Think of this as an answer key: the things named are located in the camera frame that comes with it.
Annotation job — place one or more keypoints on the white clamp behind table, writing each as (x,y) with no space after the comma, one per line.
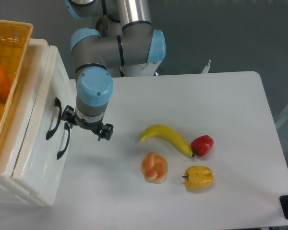
(207,67)

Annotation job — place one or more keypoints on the white drawer cabinet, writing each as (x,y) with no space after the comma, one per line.
(17,120)

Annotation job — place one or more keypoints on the knotted bread roll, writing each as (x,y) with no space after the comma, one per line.
(154,168)

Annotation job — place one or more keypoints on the yellow wicker basket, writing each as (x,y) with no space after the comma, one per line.
(14,40)

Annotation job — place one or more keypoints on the yellow toy bell pepper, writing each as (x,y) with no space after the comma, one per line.
(197,177)

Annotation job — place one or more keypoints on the yellow toy banana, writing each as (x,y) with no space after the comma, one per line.
(170,135)

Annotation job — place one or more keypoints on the red toy bell pepper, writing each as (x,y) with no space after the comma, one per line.
(202,145)

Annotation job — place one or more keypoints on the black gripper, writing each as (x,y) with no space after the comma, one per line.
(92,123)

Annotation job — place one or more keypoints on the white drawer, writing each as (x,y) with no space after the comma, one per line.
(53,95)
(45,165)

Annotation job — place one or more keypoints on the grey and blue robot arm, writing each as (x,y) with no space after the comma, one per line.
(95,54)

